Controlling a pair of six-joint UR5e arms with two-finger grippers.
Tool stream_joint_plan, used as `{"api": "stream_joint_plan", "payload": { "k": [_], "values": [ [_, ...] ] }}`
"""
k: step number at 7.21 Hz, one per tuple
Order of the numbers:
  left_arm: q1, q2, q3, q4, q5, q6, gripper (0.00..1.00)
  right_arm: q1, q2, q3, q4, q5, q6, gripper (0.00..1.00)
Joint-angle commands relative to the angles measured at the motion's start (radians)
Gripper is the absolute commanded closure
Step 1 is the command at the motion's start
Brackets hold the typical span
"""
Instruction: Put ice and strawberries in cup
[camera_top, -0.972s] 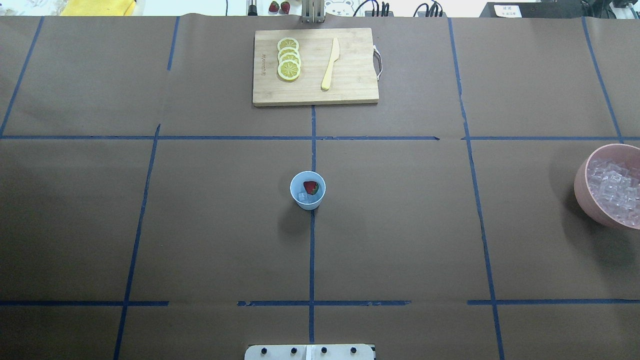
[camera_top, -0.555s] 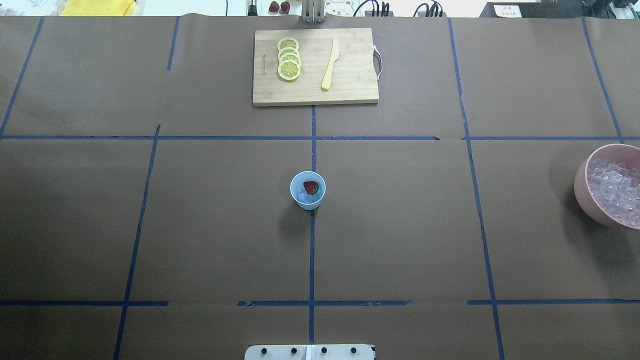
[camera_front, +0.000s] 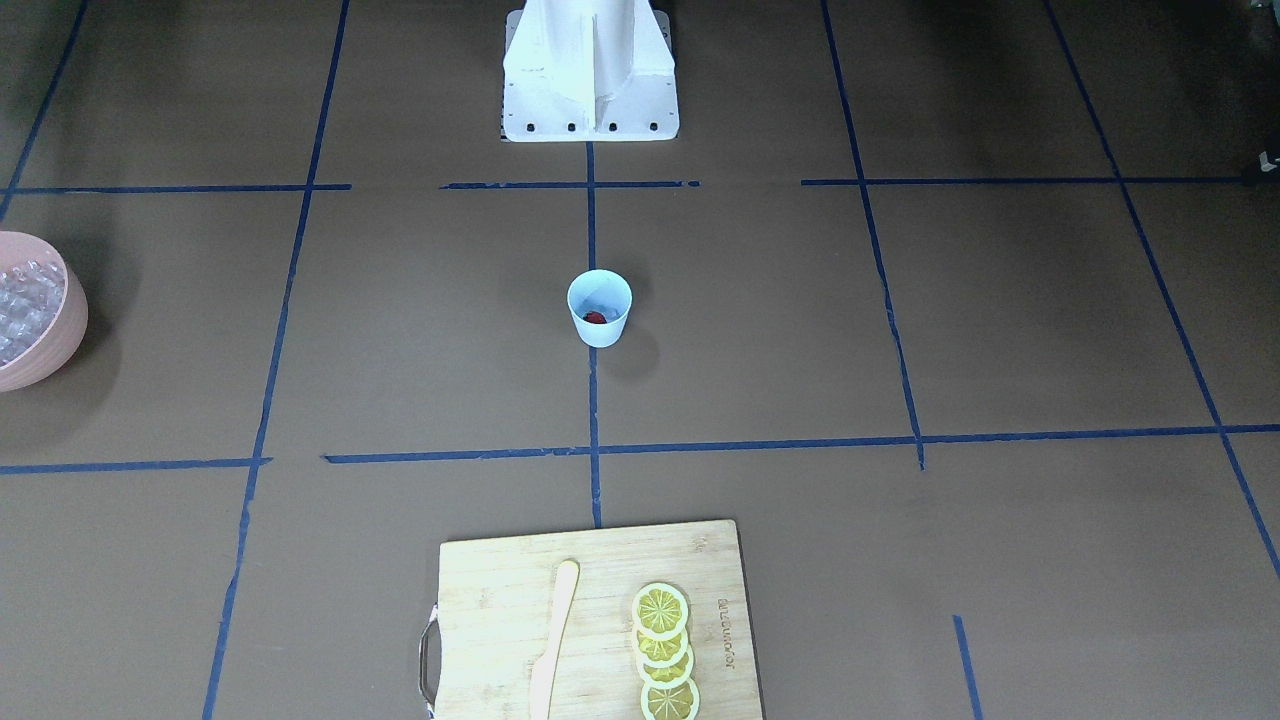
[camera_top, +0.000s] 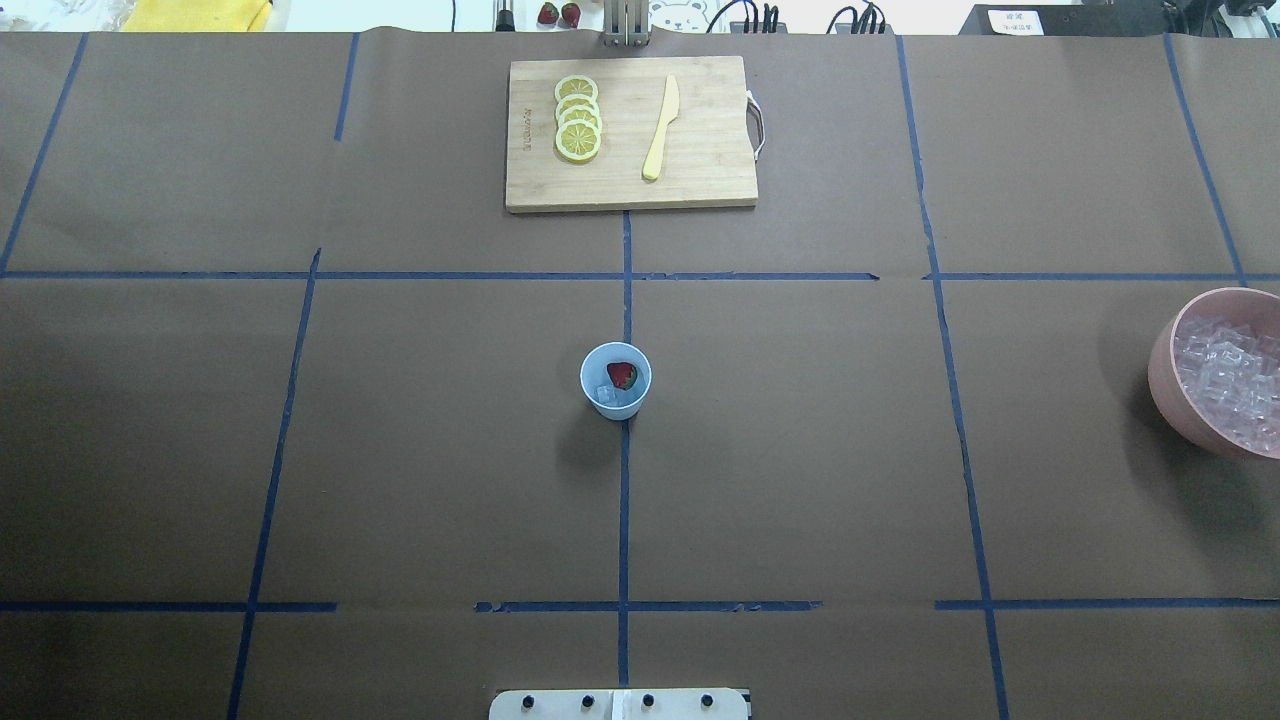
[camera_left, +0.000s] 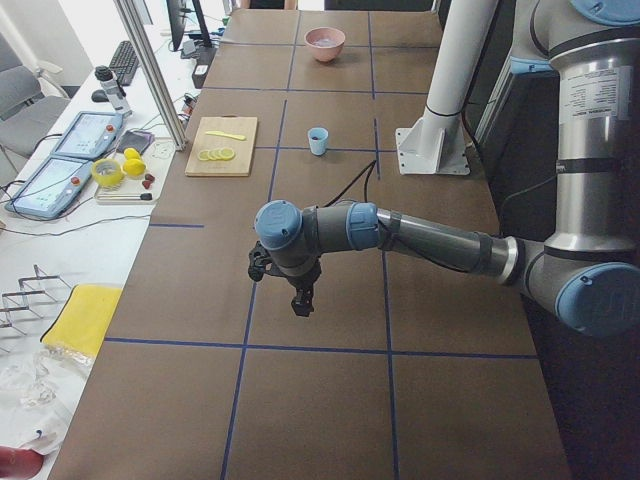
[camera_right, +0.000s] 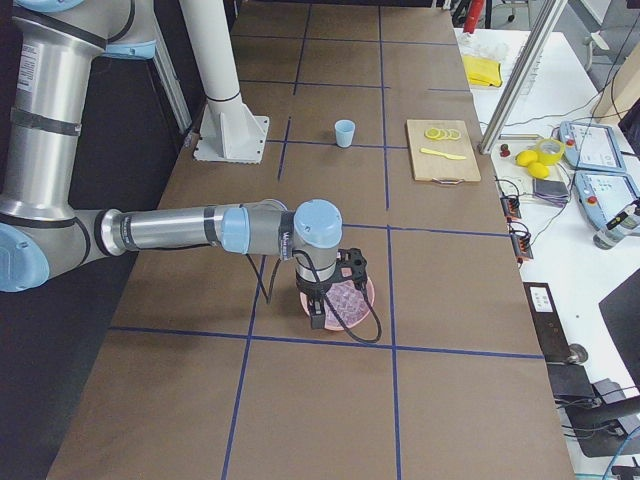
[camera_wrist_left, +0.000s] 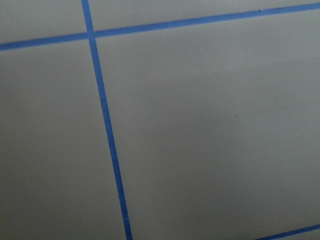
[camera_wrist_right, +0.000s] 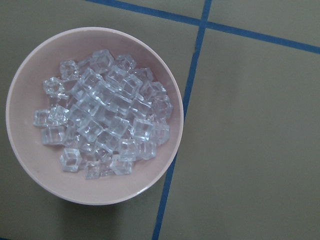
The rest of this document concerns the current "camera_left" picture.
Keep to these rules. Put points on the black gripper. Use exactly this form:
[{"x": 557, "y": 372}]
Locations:
[{"x": 303, "y": 283}]

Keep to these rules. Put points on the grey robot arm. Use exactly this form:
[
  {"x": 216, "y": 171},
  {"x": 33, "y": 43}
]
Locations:
[{"x": 582, "y": 273}]

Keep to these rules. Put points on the light blue paper cup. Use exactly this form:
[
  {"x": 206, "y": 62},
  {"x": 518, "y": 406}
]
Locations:
[{"x": 318, "y": 140}]

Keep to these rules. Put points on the clear ice cubes pile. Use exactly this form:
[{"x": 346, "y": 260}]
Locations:
[{"x": 324, "y": 42}]

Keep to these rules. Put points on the bamboo cutting board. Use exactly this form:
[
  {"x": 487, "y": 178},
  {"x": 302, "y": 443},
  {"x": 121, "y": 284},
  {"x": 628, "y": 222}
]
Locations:
[{"x": 222, "y": 147}]

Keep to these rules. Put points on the yellow plastic knife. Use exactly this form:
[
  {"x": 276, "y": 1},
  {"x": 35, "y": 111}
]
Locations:
[{"x": 223, "y": 134}]

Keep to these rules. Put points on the white tray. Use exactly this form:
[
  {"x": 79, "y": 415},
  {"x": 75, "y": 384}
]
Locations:
[{"x": 131, "y": 189}]

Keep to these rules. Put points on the bear sticker card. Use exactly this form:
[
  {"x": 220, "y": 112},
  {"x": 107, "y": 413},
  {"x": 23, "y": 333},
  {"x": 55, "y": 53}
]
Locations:
[{"x": 162, "y": 150}]

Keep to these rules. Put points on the yellow lemon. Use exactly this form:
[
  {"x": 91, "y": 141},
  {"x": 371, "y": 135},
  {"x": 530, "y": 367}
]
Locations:
[{"x": 133, "y": 164}]

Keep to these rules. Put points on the yellow cloth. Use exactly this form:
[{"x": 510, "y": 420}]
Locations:
[{"x": 81, "y": 325}]

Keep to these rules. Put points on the dark grey pouch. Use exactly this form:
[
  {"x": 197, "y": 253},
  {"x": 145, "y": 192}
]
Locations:
[{"x": 136, "y": 139}]

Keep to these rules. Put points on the yellow tape roll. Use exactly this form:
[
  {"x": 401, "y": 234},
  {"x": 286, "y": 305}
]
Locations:
[{"x": 107, "y": 172}]

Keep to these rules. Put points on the pink bowl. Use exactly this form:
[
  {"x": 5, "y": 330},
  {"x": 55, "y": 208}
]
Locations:
[{"x": 325, "y": 55}]

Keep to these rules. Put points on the upper teach pendant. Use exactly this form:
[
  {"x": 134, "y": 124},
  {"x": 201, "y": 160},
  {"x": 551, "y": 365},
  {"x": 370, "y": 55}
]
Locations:
[{"x": 89, "y": 135}]

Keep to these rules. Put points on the teach pendant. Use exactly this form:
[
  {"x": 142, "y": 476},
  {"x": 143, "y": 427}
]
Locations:
[
  {"x": 89, "y": 135},
  {"x": 51, "y": 189}
]

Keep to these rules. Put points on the lower teach pendant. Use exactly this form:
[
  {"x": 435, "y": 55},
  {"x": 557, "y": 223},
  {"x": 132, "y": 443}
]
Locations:
[{"x": 51, "y": 189}]

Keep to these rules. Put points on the clear plastic bag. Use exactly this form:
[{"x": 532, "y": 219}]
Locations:
[{"x": 40, "y": 392}]

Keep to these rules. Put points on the black computer mouse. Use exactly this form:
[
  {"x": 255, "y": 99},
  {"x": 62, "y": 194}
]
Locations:
[{"x": 99, "y": 96}]

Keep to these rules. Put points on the black cap water bottle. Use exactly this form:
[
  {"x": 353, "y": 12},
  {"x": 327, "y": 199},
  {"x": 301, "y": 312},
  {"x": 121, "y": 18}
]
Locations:
[{"x": 113, "y": 90}]

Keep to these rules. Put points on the black keyboard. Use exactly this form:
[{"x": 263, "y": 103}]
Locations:
[{"x": 124, "y": 63}]

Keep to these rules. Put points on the grey office chair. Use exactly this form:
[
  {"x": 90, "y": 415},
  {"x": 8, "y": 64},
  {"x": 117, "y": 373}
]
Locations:
[{"x": 27, "y": 114}]

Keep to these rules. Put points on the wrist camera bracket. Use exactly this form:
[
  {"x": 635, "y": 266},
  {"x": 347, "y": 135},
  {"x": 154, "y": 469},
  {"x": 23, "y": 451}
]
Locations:
[{"x": 261, "y": 263}]

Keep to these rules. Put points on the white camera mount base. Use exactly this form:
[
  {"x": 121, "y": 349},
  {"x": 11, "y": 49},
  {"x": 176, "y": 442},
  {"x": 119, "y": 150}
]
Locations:
[{"x": 432, "y": 146}]

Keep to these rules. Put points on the wire rack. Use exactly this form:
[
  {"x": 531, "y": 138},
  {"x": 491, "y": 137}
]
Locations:
[{"x": 29, "y": 307}]

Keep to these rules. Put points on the white camera pole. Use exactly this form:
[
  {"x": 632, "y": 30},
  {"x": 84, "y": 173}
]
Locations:
[{"x": 465, "y": 32}]

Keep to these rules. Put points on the aluminium frame post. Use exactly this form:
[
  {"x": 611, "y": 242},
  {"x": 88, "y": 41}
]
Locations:
[{"x": 137, "y": 35}]

